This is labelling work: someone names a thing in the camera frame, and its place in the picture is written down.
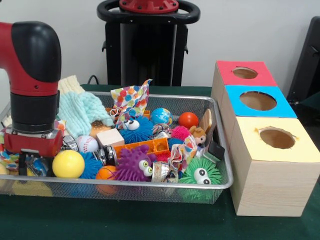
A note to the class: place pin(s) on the polka dot paper napkin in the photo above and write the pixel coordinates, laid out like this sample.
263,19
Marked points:
130,97

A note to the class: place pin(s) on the wooden three-hole box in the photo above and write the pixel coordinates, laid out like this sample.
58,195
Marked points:
270,187

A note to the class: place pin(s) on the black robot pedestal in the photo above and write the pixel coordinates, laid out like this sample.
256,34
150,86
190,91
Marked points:
140,50

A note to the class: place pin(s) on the mint green cloth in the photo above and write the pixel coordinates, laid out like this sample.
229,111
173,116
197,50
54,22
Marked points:
80,110

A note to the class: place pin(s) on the crushed black can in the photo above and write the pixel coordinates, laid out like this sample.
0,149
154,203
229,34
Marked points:
107,155

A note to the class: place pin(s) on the yellow smiley ball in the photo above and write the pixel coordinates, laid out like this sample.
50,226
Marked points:
68,163

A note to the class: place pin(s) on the globe print ball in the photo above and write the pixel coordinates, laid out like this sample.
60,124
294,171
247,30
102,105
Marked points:
162,116

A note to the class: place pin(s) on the red rubber ball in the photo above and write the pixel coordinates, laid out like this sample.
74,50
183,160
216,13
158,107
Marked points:
188,120

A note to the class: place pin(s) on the green spiky toy with eyes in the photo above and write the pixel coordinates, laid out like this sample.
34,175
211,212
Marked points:
192,167

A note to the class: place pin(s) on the cream knitted cloth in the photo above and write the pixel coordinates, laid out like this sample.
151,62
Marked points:
71,83

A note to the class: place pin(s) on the purple spiky toy with eyes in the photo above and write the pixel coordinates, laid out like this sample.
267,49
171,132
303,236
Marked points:
131,162

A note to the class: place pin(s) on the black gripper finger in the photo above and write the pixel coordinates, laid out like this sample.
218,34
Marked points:
23,165
50,166

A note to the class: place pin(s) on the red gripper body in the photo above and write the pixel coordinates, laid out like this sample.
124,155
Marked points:
32,145

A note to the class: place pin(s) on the blue spiky ball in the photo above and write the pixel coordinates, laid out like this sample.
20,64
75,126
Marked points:
142,131

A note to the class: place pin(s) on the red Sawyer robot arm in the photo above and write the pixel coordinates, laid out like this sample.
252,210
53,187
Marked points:
25,75

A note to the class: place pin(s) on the dark green tablecloth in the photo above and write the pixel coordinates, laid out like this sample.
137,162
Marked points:
150,220
312,105

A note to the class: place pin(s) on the crushed silver can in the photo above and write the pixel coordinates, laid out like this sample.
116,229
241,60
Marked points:
69,143

